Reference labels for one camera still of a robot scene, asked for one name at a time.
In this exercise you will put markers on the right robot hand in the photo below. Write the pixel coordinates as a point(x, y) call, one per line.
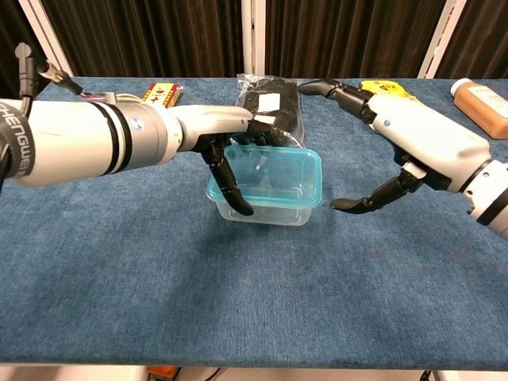
point(428, 139)

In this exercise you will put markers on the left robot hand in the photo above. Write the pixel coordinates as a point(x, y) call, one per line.
point(214, 123)

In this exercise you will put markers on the transparent blue lid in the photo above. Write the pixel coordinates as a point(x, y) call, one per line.
point(285, 198)

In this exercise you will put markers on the clear plastic container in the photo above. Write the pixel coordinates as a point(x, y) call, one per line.
point(278, 216)

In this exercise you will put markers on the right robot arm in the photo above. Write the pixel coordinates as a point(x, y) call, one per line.
point(494, 194)

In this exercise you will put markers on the red yellow cardboard box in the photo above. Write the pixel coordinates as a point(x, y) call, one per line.
point(162, 93)

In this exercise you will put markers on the orange plastic block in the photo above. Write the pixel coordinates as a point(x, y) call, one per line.
point(162, 373)

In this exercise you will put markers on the brown bottle white cap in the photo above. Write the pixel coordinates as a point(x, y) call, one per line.
point(482, 105)

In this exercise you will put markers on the yellow toy on white plate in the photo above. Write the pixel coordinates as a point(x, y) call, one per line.
point(387, 88)

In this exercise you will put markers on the black item in clear bag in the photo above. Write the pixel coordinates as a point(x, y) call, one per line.
point(282, 103)

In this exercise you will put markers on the dark brown curtain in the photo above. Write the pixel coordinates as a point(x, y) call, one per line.
point(158, 35)

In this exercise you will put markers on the blue table cloth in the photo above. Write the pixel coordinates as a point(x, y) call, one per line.
point(158, 278)

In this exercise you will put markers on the white upright frame post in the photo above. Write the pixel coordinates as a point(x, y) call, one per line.
point(253, 37)

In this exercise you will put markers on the white slanted frame post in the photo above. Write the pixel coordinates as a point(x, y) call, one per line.
point(442, 37)
point(45, 37)

